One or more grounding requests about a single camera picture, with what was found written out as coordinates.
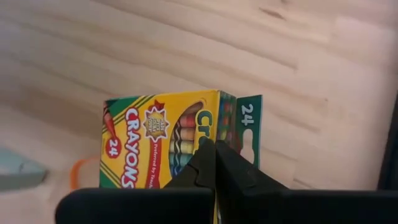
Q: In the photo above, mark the pale green perforated shelf riser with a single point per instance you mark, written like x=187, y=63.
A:
x=18, y=168

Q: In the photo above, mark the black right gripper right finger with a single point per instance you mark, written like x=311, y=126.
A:
x=311, y=208

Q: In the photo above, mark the yellow green crayon box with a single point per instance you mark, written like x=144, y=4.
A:
x=140, y=140

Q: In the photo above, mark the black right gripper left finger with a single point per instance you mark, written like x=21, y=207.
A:
x=140, y=208

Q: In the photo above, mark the orange rubber band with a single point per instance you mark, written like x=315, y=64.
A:
x=73, y=174

